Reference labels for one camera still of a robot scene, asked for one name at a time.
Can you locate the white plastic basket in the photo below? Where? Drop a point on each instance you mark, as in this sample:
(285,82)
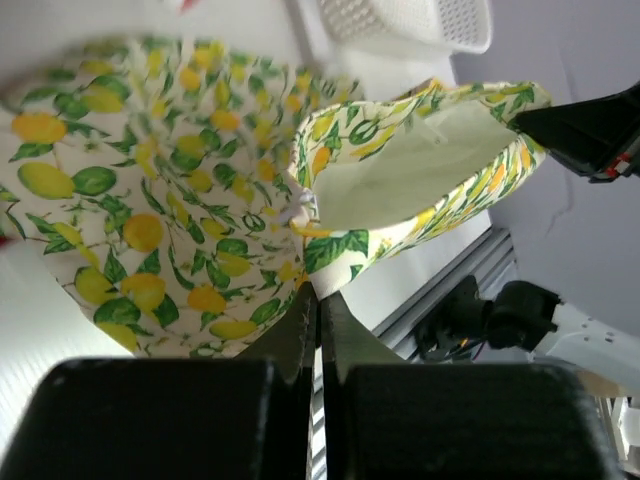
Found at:
(398,29)

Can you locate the lemon print skirt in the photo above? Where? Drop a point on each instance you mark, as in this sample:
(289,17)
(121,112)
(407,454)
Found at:
(181,192)

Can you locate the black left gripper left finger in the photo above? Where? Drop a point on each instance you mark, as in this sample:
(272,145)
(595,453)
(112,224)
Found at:
(170,418)

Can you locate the aluminium mounting rail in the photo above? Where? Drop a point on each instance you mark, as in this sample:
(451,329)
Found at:
(490,259)

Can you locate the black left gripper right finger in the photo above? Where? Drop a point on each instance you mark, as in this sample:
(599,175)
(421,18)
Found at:
(386,418)

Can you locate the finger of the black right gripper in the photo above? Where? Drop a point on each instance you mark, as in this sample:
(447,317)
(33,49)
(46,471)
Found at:
(596,139)

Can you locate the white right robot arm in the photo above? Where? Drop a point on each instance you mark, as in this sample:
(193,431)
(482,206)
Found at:
(566,333)

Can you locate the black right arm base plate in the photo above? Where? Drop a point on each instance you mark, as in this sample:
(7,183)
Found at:
(455,327)

